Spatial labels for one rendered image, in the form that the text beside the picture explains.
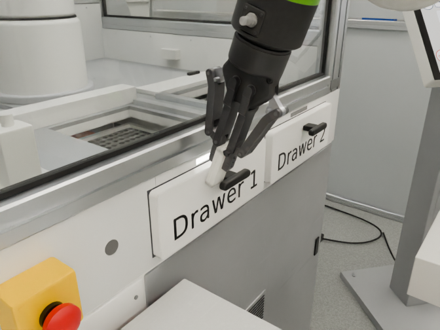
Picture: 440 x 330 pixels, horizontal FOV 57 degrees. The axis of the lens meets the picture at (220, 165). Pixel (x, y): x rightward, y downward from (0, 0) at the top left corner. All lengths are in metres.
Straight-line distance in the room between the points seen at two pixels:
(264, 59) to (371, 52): 1.78
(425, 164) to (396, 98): 0.74
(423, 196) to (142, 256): 1.19
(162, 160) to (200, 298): 0.22
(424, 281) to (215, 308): 0.31
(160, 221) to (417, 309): 1.40
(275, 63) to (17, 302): 0.38
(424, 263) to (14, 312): 0.53
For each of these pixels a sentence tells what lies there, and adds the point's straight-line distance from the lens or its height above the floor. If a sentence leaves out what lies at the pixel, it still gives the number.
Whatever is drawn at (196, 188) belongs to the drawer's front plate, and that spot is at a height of 0.90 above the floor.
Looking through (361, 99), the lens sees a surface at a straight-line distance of 2.31.
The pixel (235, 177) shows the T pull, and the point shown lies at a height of 0.91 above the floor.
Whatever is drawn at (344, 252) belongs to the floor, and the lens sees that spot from 2.11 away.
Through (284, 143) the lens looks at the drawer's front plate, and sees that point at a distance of 0.84.
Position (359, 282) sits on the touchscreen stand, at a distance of 1.89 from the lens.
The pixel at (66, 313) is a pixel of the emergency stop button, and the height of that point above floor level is 0.89.
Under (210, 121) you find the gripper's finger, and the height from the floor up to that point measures 1.01.
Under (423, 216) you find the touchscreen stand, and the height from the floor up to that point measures 0.44.
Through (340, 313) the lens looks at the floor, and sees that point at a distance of 1.77.
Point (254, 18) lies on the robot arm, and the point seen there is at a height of 1.16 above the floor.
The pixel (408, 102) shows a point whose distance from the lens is 2.25.
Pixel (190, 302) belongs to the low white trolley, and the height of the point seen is 0.76.
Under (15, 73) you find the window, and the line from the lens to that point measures 0.45.
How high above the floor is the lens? 1.19
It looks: 24 degrees down
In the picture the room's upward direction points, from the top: straight up
